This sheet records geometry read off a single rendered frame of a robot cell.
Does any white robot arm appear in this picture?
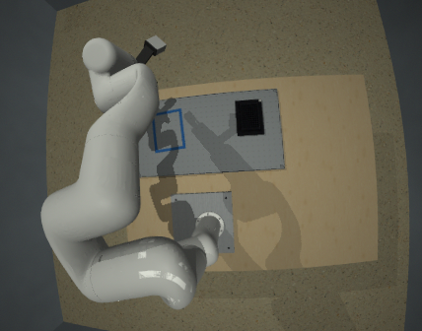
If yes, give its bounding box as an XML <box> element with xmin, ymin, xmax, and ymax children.
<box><xmin>40</xmin><ymin>35</ymin><xmax>224</xmax><ymax>309</ymax></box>

